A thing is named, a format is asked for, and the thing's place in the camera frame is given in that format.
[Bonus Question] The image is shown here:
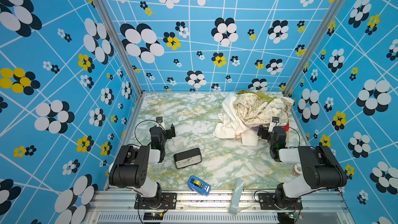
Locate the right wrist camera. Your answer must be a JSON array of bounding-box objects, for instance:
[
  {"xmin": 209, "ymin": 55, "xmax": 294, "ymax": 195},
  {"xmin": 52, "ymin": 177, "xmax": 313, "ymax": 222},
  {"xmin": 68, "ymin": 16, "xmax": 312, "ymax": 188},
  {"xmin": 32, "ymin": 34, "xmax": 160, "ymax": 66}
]
[{"xmin": 272, "ymin": 117, "xmax": 280, "ymax": 123}]

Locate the aluminium front frame rail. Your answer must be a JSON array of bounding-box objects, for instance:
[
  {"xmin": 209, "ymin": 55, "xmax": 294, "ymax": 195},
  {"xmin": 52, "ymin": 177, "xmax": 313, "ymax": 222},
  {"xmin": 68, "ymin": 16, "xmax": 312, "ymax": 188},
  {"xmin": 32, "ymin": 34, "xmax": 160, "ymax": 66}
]
[{"xmin": 84, "ymin": 190, "xmax": 354, "ymax": 224}]

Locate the green cloth strip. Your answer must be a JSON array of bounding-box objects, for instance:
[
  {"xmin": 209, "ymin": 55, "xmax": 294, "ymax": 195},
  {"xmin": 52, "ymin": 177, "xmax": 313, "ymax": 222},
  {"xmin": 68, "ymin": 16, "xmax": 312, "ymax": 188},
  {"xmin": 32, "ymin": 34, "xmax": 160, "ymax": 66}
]
[{"xmin": 237, "ymin": 90, "xmax": 275, "ymax": 103}]

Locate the left aluminium corner post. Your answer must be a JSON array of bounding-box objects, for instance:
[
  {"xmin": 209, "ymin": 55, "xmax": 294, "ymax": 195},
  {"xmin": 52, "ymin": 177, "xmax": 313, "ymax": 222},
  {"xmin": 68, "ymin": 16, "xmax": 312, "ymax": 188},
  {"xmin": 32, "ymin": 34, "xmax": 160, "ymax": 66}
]
[{"xmin": 94, "ymin": 0, "xmax": 143, "ymax": 98}]

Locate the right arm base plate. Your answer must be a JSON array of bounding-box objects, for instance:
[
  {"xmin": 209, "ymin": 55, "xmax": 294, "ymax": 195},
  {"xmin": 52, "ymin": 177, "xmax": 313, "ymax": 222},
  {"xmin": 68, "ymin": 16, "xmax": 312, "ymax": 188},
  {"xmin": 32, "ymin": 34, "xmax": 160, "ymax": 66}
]
[{"xmin": 258, "ymin": 192, "xmax": 303, "ymax": 211}]

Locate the cream floral patterned cloth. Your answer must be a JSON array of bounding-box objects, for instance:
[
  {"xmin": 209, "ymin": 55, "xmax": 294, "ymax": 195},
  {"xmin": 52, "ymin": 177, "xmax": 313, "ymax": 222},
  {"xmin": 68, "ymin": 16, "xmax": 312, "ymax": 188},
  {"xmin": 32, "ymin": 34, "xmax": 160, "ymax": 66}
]
[{"xmin": 233, "ymin": 94, "xmax": 294, "ymax": 127}]

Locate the white cloth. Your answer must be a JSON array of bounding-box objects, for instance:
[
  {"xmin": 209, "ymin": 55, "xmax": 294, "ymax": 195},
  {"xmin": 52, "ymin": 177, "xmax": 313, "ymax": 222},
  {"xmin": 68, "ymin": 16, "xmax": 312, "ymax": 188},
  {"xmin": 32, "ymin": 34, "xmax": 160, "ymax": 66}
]
[{"xmin": 213, "ymin": 93, "xmax": 259, "ymax": 147}]

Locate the aluminium corner post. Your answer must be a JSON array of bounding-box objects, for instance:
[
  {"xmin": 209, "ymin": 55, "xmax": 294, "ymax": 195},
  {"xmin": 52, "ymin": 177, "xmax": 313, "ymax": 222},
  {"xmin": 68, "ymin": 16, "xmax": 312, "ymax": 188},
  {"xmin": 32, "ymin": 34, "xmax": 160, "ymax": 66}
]
[
  {"xmin": 283, "ymin": 0, "xmax": 346, "ymax": 96},
  {"xmin": 94, "ymin": 0, "xmax": 143, "ymax": 98}
]

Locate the red cloth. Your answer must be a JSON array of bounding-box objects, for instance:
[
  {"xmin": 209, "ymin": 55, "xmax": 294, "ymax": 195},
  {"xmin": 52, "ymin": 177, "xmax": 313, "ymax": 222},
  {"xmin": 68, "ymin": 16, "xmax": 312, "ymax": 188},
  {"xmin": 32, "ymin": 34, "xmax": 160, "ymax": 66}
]
[{"xmin": 283, "ymin": 121, "xmax": 290, "ymax": 132}]

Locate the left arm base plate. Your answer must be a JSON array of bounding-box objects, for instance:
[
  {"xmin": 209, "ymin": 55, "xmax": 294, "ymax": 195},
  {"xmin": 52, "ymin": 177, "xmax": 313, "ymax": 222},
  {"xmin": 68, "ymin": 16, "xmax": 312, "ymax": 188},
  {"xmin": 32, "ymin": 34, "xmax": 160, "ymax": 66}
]
[{"xmin": 134, "ymin": 192, "xmax": 177, "ymax": 210}]

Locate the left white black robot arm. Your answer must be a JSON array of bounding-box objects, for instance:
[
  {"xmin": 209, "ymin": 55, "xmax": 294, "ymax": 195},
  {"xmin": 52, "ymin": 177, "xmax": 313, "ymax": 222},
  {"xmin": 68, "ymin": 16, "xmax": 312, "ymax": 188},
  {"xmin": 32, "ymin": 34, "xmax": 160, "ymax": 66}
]
[{"xmin": 108, "ymin": 124, "xmax": 176, "ymax": 208}]

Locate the right aluminium corner post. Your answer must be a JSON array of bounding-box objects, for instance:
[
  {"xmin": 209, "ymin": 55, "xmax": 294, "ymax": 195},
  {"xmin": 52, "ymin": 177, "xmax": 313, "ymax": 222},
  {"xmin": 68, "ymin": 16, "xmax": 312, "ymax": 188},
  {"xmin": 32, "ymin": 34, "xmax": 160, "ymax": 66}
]
[{"xmin": 283, "ymin": 0, "xmax": 346, "ymax": 96}]

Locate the red white tape roll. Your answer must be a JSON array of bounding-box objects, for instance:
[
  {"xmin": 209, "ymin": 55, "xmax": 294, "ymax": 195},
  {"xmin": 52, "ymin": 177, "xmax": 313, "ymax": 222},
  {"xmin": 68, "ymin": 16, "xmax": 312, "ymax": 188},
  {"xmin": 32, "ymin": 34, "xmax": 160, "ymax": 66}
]
[{"xmin": 293, "ymin": 163, "xmax": 303, "ymax": 176}]

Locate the black rectangular alarm clock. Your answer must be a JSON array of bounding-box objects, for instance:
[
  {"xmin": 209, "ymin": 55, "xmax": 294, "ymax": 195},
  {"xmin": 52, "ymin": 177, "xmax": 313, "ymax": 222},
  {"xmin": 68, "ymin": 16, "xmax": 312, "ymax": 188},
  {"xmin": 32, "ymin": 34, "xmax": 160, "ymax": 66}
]
[{"xmin": 173, "ymin": 148, "xmax": 202, "ymax": 169}]

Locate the blue tape dispenser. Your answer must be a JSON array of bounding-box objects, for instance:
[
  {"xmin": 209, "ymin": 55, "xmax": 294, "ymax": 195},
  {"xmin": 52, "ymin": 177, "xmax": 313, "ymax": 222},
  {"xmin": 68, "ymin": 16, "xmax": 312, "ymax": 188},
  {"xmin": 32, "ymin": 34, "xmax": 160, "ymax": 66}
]
[{"xmin": 188, "ymin": 176, "xmax": 211, "ymax": 197}]

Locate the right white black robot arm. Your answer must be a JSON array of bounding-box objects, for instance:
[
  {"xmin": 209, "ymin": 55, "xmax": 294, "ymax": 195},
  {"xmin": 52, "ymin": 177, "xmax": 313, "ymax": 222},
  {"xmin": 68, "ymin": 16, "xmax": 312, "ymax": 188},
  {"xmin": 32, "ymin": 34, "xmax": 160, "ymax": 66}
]
[{"xmin": 258, "ymin": 126, "xmax": 347, "ymax": 210}]

